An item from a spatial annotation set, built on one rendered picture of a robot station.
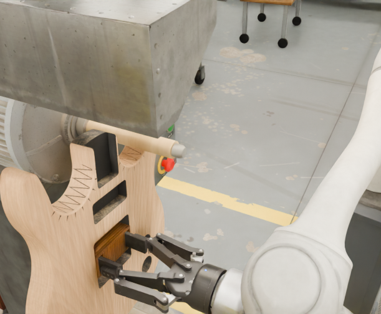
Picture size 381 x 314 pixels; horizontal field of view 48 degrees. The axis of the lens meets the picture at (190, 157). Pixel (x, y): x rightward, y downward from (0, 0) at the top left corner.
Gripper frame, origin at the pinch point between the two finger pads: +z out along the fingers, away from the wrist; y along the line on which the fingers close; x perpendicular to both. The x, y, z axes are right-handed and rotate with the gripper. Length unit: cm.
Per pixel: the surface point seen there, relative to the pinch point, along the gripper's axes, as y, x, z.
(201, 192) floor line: 147, -92, 53
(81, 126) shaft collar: 9.1, 17.8, 12.8
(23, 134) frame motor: -0.6, 19.2, 17.0
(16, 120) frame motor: -0.6, 21.7, 17.9
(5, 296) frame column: 8, -45, 49
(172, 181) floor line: 148, -92, 74
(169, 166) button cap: 40.0, -6.9, 12.1
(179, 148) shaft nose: 10.7, 17.6, -7.0
